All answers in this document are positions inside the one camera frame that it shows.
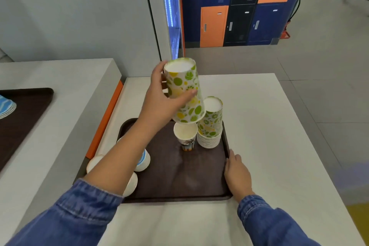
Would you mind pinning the person's left hand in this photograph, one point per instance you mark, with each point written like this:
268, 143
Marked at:
155, 107

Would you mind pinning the person's right hand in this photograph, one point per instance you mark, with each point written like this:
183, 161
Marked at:
237, 176

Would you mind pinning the person's right fingers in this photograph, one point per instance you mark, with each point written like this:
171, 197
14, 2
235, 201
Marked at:
232, 158

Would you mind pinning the person's left thumb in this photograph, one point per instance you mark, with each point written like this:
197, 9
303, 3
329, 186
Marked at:
184, 98

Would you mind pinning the citrus print paper cup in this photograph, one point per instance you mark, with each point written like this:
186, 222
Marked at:
186, 93

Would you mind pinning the dark brown serving tray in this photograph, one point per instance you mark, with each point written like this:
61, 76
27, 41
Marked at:
184, 173
20, 119

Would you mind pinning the person's left forearm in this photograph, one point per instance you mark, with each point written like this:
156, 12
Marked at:
115, 165

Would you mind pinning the person's right forearm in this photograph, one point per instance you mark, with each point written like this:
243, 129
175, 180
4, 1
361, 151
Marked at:
268, 222

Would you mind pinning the white beach print paper cup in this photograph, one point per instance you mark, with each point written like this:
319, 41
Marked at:
186, 134

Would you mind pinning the stack of citrus paper cups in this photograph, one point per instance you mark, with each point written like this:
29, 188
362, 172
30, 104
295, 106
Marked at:
212, 123

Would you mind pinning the blue wave print paper cup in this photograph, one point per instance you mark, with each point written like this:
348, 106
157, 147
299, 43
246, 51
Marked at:
143, 161

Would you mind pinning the display fridge with blue light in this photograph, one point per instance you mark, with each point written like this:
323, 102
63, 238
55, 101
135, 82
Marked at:
170, 9

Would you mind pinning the plain white paper cup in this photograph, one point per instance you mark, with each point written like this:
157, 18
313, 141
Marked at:
93, 163
131, 185

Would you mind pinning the blue orange black locker cabinet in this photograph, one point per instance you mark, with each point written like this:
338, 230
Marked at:
230, 6

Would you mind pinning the orange metal stand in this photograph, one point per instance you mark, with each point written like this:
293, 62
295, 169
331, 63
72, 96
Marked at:
285, 34

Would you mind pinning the stack of blue striped cups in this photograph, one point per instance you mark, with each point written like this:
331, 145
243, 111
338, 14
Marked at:
6, 107

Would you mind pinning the white planter box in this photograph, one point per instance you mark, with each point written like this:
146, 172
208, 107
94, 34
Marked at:
356, 2

